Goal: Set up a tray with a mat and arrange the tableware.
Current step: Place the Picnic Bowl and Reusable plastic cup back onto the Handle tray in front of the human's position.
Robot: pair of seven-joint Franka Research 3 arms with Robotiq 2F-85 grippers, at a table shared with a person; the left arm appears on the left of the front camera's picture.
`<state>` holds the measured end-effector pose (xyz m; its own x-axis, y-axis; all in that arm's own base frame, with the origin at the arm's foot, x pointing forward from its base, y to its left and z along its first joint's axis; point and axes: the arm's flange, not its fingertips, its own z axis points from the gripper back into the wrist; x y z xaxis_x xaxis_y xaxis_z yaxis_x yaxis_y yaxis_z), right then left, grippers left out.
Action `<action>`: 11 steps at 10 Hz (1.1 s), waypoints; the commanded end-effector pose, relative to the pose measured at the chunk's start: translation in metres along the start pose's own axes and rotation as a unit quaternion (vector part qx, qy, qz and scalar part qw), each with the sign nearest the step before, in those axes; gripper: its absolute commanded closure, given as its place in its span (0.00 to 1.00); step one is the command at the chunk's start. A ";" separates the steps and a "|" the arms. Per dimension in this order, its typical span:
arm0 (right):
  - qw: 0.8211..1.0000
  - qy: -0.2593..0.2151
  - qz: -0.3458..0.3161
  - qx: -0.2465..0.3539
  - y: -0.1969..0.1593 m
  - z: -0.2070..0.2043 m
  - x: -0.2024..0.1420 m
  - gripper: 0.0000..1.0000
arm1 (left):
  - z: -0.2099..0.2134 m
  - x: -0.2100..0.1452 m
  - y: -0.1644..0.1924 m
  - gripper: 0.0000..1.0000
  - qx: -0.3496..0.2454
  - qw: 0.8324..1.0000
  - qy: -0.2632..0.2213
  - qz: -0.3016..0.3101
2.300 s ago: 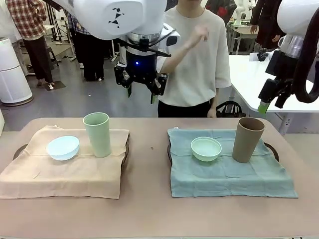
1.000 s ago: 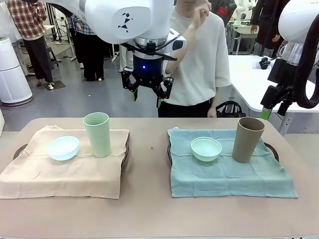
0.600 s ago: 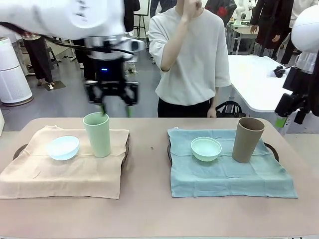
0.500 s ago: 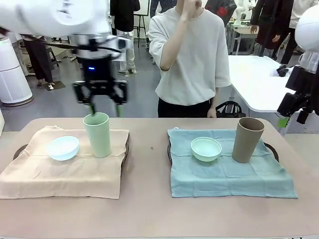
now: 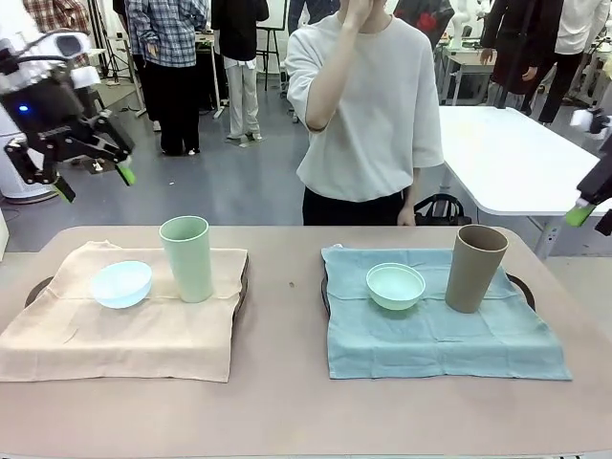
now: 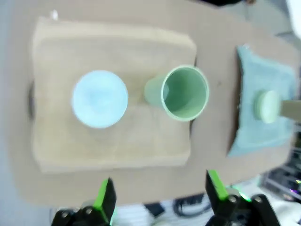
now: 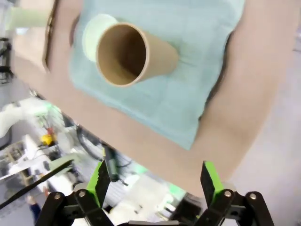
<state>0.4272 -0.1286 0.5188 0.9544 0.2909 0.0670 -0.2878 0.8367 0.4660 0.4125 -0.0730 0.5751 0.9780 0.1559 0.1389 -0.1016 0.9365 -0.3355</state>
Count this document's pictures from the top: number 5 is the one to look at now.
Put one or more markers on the bystander in dark coat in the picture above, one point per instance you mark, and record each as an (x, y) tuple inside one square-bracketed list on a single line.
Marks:
[(521, 48)]

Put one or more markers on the black tripod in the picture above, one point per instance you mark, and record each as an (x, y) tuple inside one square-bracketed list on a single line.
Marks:
[(115, 62)]

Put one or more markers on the bystander white shirt black trousers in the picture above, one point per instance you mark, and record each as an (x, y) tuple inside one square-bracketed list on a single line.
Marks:
[(557, 91)]

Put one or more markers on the grey background desk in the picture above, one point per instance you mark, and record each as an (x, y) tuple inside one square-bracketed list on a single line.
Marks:
[(471, 59)]

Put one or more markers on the tall brown cup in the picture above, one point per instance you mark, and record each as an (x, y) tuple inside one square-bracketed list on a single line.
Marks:
[(473, 279)]

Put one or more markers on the bystander in black floral garment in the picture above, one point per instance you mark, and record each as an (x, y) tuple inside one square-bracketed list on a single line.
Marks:
[(430, 19)]

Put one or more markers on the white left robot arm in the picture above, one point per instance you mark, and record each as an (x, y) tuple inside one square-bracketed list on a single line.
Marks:
[(69, 45)]

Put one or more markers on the black bag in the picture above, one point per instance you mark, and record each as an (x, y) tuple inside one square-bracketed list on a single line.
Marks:
[(444, 210)]

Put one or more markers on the person's left forearm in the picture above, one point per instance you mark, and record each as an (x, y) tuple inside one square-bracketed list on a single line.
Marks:
[(411, 189)]

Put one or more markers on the tall light green cup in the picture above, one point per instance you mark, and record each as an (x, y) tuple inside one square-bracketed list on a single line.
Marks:
[(189, 268)]

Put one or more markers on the person's right forearm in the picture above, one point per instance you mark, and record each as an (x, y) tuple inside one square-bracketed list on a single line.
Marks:
[(330, 81)]

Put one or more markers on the whiteboard easel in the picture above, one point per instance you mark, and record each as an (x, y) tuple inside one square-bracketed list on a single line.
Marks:
[(273, 14)]

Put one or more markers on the blue cloth mat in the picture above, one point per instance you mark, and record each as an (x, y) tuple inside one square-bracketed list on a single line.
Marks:
[(430, 344)]

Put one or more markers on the white side table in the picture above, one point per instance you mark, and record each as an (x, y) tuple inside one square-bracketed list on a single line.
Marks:
[(507, 158)]

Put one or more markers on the person's right hand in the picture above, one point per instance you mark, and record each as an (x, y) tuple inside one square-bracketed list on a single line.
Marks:
[(356, 14)]

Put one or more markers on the bystander black top white trousers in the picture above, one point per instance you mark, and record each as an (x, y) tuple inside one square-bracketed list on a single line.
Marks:
[(239, 28)]

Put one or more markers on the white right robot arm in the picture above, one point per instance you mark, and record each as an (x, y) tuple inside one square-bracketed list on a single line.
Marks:
[(590, 122)]

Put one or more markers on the right gripper black green finger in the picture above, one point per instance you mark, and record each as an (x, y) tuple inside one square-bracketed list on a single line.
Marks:
[(595, 184), (605, 224)]

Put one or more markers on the bystander in blue plaid shirt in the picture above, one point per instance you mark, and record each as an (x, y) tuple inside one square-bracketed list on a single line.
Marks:
[(167, 33)]

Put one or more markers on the beige cloth mat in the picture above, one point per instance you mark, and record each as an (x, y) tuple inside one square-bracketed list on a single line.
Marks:
[(119, 344)]

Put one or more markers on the bystander navy shirt beige trousers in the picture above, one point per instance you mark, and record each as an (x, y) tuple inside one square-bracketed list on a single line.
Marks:
[(299, 9)]

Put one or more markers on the light blue bowl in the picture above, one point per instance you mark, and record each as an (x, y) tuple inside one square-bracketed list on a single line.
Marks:
[(122, 287)]

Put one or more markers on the mint green bowl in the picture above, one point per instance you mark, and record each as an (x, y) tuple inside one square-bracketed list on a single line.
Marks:
[(396, 289)]

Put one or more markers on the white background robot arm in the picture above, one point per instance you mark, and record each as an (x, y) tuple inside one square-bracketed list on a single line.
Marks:
[(460, 24)]

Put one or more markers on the person's left hand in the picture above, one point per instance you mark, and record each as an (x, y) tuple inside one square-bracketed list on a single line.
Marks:
[(406, 216)]

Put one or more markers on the person in white sweater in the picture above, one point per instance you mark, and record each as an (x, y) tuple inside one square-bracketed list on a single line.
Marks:
[(382, 119)]

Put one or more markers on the white box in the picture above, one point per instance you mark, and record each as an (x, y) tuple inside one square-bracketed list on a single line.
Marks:
[(3, 234)]

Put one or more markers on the bystander in red plaid shirt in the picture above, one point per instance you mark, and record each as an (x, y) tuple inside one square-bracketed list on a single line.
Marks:
[(48, 9)]

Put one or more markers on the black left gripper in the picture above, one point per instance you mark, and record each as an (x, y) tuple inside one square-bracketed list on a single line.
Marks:
[(43, 105)]

